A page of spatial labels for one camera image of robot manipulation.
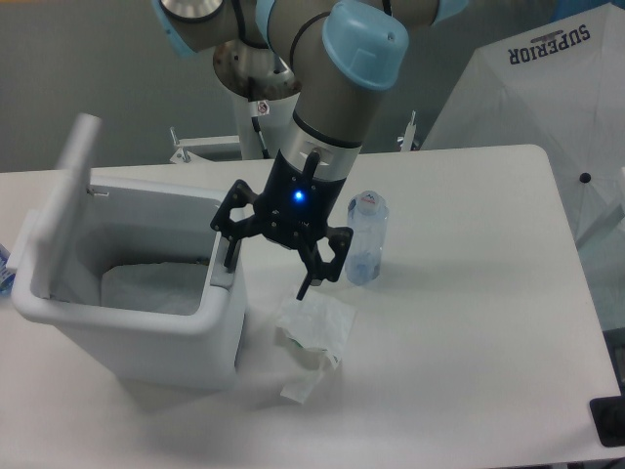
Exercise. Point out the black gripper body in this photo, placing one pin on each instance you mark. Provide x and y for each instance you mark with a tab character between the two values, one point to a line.
295	203

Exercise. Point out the white plastic trash can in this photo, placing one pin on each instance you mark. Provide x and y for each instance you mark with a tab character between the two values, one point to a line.
132	272

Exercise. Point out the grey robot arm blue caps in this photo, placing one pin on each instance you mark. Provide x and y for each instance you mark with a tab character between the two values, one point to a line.
346	55

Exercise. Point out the clear plastic water bottle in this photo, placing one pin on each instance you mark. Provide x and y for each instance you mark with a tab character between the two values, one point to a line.
367	216

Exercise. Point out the crumpled white plastic wrapper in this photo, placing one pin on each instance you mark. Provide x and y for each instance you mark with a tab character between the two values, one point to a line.
321	325

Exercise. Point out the blue white carton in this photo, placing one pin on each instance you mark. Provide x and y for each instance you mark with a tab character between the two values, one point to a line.
6	277

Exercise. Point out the white superior umbrella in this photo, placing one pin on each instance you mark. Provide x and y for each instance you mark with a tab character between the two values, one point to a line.
559	87

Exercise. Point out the black device table corner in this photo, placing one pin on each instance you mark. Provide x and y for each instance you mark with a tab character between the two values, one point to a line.
608	416

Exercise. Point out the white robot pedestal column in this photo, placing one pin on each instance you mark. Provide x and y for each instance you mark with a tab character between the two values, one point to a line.
274	117

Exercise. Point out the white metal base frame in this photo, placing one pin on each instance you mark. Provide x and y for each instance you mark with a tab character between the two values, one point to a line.
195	150

